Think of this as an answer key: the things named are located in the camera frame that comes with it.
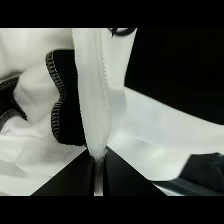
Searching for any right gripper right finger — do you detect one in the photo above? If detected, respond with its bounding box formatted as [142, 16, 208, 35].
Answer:
[103, 146, 168, 197]

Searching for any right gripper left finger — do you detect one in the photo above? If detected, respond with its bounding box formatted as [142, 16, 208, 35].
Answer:
[31, 148, 96, 197]

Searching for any white and black garment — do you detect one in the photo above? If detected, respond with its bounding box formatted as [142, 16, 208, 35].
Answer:
[0, 27, 224, 197]

